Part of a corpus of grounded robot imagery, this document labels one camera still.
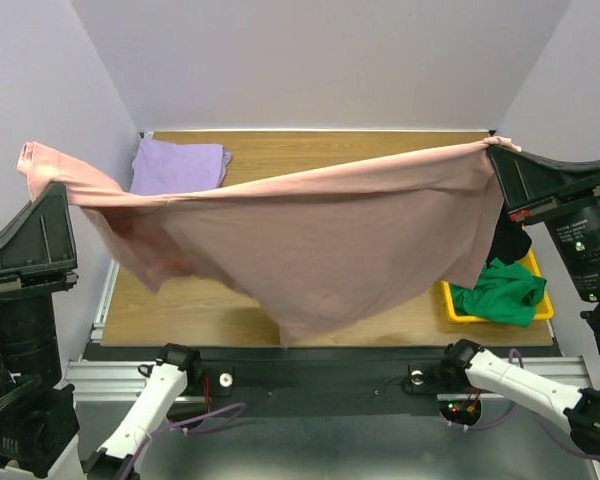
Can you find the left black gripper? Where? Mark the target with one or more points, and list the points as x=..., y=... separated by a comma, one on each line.
x=39, y=240

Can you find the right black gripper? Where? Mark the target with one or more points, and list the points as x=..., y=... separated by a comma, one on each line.
x=558, y=206

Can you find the pink t-shirt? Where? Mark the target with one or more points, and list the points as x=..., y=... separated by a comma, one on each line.
x=320, y=249

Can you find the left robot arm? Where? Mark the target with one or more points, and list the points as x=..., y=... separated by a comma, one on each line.
x=38, y=422

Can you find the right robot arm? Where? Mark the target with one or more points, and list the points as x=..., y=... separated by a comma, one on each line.
x=574, y=410

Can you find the black t-shirt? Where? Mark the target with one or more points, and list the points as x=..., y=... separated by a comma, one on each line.
x=510, y=242

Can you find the green t-shirt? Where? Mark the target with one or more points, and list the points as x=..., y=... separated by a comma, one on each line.
x=505, y=294

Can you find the folded purple t-shirt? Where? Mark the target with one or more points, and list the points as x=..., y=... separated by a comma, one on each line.
x=168, y=168

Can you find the right silver knob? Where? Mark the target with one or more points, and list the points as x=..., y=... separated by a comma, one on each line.
x=417, y=378

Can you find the silver knob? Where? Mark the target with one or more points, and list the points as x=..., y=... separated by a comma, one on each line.
x=225, y=380
x=417, y=378

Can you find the left silver knob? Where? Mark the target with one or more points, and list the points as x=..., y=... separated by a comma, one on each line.
x=225, y=380

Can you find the electronics board with leds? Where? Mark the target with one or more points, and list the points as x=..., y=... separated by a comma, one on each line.
x=465, y=410

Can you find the aluminium frame rail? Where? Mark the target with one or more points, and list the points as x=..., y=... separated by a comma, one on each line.
x=83, y=310

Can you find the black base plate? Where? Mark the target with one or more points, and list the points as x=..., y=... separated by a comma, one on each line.
x=318, y=381

